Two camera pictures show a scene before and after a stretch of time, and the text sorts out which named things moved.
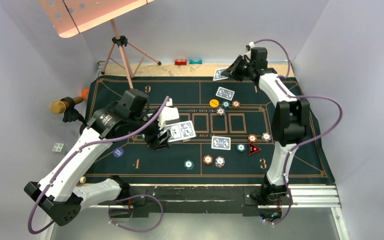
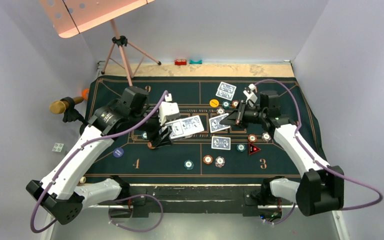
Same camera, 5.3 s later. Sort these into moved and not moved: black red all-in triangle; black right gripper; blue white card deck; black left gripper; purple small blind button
Moved: black right gripper; blue white card deck
Not moved: black red all-in triangle; black left gripper; purple small blind button
